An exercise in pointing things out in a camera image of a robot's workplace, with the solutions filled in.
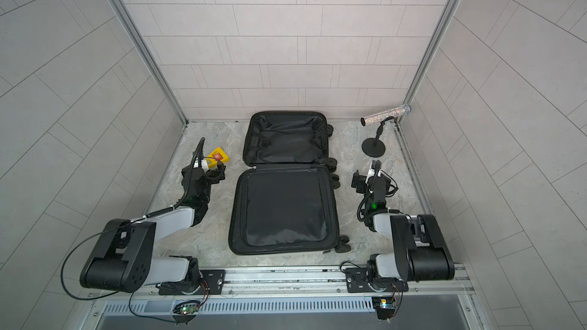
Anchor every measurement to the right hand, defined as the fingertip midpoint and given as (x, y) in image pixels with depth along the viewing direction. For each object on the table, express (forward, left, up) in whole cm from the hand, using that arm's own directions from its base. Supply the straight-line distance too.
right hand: (369, 169), depth 92 cm
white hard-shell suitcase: (-13, +34, +3) cm, 36 cm away
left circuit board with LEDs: (-42, +62, -1) cm, 75 cm away
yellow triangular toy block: (+14, +65, -1) cm, 66 cm away
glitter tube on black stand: (+15, -7, -5) cm, 17 cm away
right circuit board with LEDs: (-44, +5, -7) cm, 45 cm away
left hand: (+5, +63, +7) cm, 64 cm away
